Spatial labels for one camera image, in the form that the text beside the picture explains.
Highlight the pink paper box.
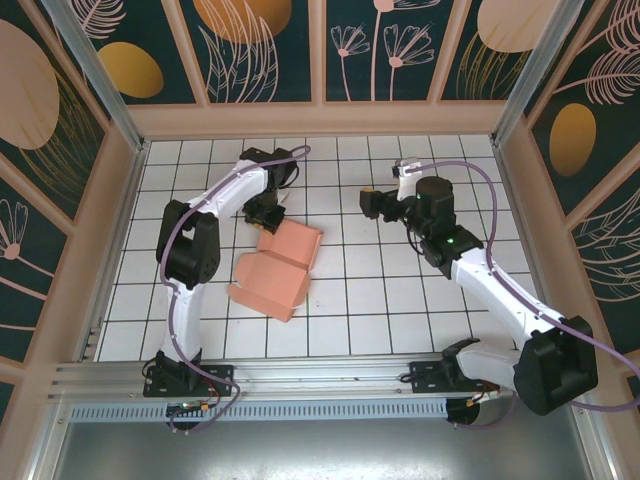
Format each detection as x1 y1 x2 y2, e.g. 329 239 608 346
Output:
227 220 325 324

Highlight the small circuit board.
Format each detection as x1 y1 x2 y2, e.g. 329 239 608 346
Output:
167 399 222 417

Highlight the grey metal sheet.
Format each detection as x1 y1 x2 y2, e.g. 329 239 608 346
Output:
29 394 617 480

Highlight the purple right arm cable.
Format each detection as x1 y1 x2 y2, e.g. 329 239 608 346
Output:
399 160 640 431

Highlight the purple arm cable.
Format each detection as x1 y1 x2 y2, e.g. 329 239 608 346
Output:
399 160 640 431
158 144 312 436

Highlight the aluminium side rail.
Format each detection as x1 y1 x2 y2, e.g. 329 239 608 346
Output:
74 141 152 362
491 141 572 357

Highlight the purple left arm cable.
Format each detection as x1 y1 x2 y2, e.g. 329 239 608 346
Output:
158 144 312 436

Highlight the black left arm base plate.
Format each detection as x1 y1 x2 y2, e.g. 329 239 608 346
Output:
143 363 236 399

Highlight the aluminium frame rail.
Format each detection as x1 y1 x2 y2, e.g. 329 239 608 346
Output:
47 353 597 402

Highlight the aluminium corner post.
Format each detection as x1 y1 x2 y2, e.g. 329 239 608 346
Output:
488 0 601 147
39 0 152 154

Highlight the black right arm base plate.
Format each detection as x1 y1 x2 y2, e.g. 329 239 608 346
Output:
408 360 501 396

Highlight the grey slotted cable duct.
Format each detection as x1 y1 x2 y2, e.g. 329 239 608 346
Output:
69 398 450 422

